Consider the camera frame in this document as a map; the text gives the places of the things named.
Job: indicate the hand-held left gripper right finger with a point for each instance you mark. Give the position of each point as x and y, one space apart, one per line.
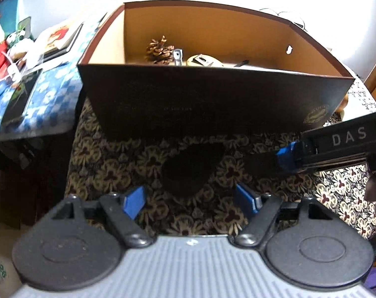
247 198

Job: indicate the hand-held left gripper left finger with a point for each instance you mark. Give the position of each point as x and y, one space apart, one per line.
133 200

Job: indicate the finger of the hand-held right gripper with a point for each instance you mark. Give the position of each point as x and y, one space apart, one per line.
287 160

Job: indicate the dark object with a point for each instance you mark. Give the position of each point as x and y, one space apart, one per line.
262 163

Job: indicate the black case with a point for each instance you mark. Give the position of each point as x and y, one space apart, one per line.
191 167

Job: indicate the brown cardboard box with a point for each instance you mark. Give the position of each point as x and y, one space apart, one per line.
206 105

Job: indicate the cream round object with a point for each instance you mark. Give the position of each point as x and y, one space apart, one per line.
203 60

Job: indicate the person's right hand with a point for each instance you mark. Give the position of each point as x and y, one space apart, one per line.
375 191

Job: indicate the black floral cloth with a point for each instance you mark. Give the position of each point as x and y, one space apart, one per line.
113 167

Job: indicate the small tan object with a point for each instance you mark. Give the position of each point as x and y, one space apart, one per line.
344 102

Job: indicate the white patterned cloth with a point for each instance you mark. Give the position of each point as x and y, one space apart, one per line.
363 94

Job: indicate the black pen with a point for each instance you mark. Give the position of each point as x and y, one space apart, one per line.
241 63

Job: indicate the blue checkered cloth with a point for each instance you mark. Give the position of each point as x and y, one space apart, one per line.
54 99

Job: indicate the black tablet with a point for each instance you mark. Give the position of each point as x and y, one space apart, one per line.
20 102

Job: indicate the white carton green print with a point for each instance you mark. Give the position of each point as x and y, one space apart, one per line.
0 270

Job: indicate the pine cone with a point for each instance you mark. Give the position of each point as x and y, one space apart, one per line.
160 51

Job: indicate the book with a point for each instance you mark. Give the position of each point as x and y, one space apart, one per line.
60 38

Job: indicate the blue bag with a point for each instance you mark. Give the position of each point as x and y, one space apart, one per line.
4 9

